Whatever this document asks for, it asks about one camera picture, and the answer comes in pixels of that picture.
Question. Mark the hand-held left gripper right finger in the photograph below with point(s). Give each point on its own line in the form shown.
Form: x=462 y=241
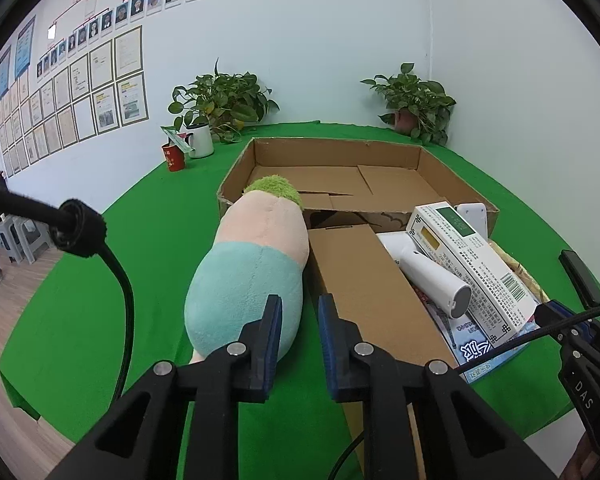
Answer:
x=329 y=350

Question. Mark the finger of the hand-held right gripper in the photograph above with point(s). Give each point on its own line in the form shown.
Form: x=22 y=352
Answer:
x=560 y=317
x=582 y=277

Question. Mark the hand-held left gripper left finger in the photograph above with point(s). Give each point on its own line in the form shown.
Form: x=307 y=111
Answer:
x=272 y=345

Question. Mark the small brown cardboard box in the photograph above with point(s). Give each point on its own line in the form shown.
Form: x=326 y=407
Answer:
x=365 y=280

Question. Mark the pastel plush toy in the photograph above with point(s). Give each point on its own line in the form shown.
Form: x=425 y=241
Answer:
x=245 y=270

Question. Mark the colourful cartoon printed box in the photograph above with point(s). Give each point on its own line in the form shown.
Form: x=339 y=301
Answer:
x=480 y=360

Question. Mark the white box with green label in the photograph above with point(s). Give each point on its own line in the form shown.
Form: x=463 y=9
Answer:
x=480 y=270

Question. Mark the white rectangular device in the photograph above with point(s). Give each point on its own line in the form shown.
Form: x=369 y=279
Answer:
x=475 y=217

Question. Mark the large cardboard box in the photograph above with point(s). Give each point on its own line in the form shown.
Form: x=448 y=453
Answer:
x=330 y=180

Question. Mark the green tablecloth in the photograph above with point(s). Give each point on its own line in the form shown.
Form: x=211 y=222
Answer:
x=155 y=220

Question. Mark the red cup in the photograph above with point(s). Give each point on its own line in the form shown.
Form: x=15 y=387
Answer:
x=174 y=157

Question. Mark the white mug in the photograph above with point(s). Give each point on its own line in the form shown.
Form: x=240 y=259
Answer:
x=202 y=140

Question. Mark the green packet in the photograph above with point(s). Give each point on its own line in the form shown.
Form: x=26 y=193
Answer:
x=177 y=139

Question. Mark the potted plant in terracotta pot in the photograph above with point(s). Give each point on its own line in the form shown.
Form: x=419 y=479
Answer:
x=415 y=100

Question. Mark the leafy potted plant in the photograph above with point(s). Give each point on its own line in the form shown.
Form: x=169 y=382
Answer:
x=220 y=95

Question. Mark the group of framed wall certificates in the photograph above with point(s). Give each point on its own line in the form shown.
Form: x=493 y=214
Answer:
x=105 y=95

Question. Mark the blue wall posters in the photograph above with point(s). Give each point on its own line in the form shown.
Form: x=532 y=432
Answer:
x=22 y=47

